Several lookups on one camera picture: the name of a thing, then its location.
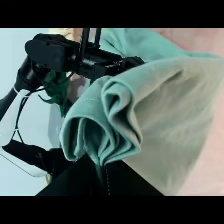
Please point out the green T-shirt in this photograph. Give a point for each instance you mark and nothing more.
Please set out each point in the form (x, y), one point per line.
(166, 110)

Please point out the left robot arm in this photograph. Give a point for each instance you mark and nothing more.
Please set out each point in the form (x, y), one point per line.
(28, 76)

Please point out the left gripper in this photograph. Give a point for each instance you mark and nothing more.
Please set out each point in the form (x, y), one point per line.
(53, 51)

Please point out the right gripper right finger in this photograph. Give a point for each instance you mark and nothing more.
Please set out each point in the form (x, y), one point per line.
(128, 181)

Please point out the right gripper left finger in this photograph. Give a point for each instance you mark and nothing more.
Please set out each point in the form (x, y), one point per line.
(80, 181)

